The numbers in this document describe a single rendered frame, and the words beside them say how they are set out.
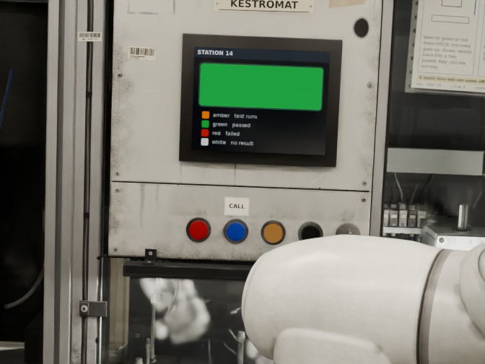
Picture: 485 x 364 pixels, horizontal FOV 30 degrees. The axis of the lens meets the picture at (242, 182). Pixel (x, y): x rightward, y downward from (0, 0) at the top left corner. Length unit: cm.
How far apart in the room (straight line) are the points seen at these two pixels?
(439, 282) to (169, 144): 72
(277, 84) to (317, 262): 60
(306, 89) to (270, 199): 19
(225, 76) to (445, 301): 70
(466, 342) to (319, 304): 14
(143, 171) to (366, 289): 70
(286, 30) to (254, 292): 65
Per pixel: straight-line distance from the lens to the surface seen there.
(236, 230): 145
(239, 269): 143
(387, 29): 147
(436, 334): 81
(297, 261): 87
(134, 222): 147
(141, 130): 145
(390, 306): 82
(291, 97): 142
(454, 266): 83
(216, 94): 142
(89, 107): 147
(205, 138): 142
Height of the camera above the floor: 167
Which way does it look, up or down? 7 degrees down
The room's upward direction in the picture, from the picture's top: 2 degrees clockwise
